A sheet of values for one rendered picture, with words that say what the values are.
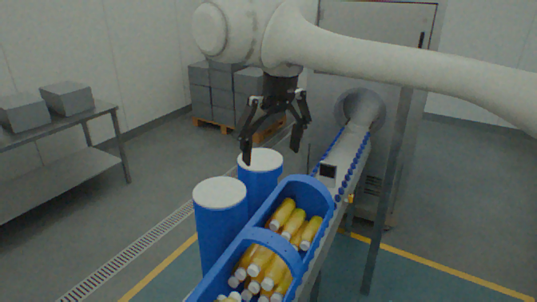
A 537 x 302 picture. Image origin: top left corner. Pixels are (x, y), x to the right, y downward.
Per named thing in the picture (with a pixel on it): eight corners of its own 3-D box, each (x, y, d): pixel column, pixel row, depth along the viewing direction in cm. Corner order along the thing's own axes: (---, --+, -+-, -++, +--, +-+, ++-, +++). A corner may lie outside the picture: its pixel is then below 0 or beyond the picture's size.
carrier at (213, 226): (253, 286, 222) (213, 281, 225) (251, 179, 181) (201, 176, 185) (246, 324, 197) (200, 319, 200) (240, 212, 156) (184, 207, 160)
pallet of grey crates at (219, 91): (286, 123, 506) (288, 45, 451) (258, 144, 445) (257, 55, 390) (224, 109, 561) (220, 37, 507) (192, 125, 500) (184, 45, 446)
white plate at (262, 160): (253, 175, 183) (253, 176, 184) (292, 160, 197) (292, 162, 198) (228, 155, 203) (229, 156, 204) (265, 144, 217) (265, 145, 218)
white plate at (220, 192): (250, 178, 181) (250, 180, 181) (201, 174, 184) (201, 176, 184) (240, 209, 156) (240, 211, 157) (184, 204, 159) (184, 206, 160)
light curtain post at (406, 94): (369, 289, 237) (420, 53, 159) (367, 295, 232) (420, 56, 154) (361, 286, 239) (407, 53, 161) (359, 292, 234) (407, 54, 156)
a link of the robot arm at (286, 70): (316, 49, 63) (311, 77, 67) (289, 36, 70) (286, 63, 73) (277, 52, 59) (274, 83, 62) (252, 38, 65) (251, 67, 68)
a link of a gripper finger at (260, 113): (281, 103, 69) (277, 100, 68) (248, 144, 70) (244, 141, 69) (272, 96, 72) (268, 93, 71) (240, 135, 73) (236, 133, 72)
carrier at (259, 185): (255, 284, 223) (288, 265, 238) (253, 177, 183) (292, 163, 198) (234, 258, 244) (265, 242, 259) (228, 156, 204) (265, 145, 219)
